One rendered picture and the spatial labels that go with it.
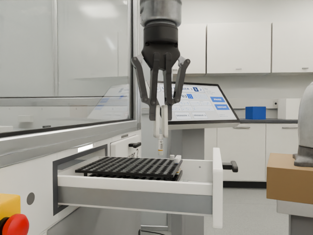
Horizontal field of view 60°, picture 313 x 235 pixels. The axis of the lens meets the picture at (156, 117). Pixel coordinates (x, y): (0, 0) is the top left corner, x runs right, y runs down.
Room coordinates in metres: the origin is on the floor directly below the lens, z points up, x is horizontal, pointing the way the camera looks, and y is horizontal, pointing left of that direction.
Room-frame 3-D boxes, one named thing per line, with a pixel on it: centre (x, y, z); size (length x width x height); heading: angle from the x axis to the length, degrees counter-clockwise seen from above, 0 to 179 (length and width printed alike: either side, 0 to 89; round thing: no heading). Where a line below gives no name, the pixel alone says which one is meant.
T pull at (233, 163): (0.62, -0.17, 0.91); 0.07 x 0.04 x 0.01; 168
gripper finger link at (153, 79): (0.59, 0.01, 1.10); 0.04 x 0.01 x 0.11; 12
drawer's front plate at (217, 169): (0.63, -0.14, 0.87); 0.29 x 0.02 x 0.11; 168
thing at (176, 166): (0.65, -0.04, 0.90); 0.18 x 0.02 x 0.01; 168
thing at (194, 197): (0.67, 0.06, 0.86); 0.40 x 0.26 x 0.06; 78
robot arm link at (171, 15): (0.59, -0.01, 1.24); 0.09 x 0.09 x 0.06
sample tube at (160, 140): (0.59, -0.01, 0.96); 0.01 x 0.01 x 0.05
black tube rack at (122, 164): (0.67, 0.06, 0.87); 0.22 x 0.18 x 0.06; 78
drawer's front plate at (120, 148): (1.00, 0.11, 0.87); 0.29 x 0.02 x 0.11; 168
